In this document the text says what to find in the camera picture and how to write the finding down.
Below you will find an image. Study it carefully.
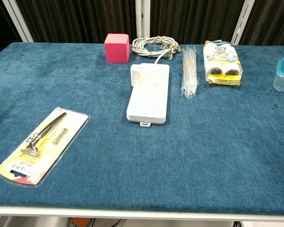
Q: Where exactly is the white power strip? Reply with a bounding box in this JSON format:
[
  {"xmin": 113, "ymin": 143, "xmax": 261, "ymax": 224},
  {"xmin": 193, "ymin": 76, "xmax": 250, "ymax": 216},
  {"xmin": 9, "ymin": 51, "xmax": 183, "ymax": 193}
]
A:
[{"xmin": 126, "ymin": 62, "xmax": 170, "ymax": 129}]

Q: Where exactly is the white plug adapter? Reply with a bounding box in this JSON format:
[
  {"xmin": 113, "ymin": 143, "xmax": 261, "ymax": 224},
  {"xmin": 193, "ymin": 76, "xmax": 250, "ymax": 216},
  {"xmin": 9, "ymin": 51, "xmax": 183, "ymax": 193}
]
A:
[{"xmin": 129, "ymin": 64, "xmax": 152, "ymax": 87}]

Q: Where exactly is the bundle of clear straws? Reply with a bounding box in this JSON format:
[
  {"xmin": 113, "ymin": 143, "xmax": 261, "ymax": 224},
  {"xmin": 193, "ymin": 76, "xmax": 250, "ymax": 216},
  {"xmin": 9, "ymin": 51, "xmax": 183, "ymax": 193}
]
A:
[{"xmin": 180, "ymin": 46, "xmax": 199, "ymax": 100}]

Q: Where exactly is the pink cube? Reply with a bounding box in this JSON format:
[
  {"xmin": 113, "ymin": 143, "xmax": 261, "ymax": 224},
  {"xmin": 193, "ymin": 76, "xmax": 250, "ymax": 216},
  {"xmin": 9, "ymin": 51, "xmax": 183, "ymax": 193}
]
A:
[{"xmin": 104, "ymin": 33, "xmax": 130, "ymax": 63}]

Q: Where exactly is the blue table cloth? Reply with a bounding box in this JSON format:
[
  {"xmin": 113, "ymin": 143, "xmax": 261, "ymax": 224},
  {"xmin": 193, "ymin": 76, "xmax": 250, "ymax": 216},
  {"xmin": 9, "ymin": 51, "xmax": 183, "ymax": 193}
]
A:
[{"xmin": 0, "ymin": 42, "xmax": 284, "ymax": 211}]

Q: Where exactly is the yellow razor blister pack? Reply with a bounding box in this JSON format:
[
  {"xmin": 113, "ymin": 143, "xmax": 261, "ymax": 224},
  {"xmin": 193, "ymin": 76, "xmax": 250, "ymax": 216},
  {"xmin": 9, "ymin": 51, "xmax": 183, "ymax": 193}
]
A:
[{"xmin": 0, "ymin": 106, "xmax": 91, "ymax": 189}]

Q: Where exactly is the silver blade cartridge case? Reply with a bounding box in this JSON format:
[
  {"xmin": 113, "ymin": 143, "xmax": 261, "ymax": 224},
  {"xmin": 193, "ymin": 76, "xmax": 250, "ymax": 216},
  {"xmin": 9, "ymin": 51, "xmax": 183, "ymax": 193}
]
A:
[{"xmin": 53, "ymin": 128, "xmax": 68, "ymax": 144}]

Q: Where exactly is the silver black razor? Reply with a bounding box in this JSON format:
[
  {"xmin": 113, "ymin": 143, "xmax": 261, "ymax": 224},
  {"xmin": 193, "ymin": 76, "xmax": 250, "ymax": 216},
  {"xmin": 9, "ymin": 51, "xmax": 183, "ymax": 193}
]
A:
[{"xmin": 20, "ymin": 112, "xmax": 68, "ymax": 157}]

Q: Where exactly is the black pleated curtain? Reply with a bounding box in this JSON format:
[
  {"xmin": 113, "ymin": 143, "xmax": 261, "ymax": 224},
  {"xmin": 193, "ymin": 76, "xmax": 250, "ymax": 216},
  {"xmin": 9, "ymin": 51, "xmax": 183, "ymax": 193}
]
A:
[{"xmin": 0, "ymin": 0, "xmax": 284, "ymax": 47}]

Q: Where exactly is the white cable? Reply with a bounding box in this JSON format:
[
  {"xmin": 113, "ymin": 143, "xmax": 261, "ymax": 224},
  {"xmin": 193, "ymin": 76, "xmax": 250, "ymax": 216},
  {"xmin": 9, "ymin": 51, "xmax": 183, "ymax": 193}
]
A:
[{"xmin": 132, "ymin": 35, "xmax": 182, "ymax": 65}]

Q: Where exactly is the white upright frame post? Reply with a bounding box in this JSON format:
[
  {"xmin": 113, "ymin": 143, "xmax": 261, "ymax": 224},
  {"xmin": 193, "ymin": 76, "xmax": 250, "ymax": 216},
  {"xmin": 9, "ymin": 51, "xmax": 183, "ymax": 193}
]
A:
[{"xmin": 135, "ymin": 0, "xmax": 151, "ymax": 39}]

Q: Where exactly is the white slanted frame post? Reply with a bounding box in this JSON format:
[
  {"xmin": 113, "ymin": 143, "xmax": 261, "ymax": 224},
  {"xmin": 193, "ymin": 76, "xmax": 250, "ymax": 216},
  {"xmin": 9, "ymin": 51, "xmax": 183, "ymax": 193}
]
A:
[
  {"xmin": 231, "ymin": 0, "xmax": 256, "ymax": 45},
  {"xmin": 1, "ymin": 0, "xmax": 34, "ymax": 43}
]

